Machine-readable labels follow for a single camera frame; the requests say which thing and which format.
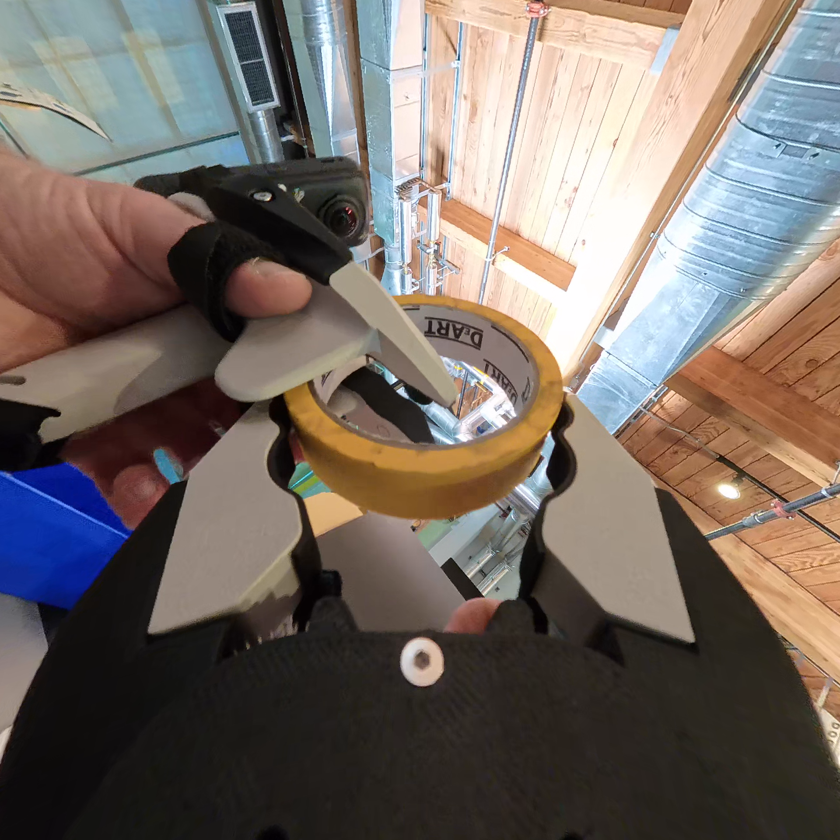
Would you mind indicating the yellow masking tape roll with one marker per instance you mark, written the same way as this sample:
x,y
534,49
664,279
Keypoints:
x,y
426,485

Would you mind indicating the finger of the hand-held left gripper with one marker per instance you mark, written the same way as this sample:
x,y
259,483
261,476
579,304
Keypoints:
x,y
387,407
394,328

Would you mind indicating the wooden board with black panel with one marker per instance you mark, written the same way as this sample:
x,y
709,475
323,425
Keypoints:
x,y
394,571

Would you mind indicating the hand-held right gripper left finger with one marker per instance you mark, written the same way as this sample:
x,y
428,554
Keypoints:
x,y
229,525

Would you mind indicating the large silver ceiling duct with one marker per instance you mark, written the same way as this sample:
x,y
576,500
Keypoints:
x,y
754,197

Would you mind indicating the grey sprinkler pipe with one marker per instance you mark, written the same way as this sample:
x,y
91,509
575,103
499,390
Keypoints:
x,y
774,512
512,131

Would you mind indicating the white tilted board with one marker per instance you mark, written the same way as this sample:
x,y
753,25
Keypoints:
x,y
52,108

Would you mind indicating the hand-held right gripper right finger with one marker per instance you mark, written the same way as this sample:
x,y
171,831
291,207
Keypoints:
x,y
610,525

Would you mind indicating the blue plastic bin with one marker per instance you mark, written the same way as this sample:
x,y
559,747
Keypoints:
x,y
46,538

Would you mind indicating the person's left hand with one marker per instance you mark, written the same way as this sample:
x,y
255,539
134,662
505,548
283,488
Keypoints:
x,y
79,262

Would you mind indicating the silver rectangular duct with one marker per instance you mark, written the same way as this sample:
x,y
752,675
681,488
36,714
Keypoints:
x,y
390,131

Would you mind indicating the white air vent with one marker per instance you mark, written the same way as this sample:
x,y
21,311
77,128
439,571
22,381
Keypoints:
x,y
249,59

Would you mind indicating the ceiling spot lamp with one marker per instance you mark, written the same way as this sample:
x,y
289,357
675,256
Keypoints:
x,y
730,489

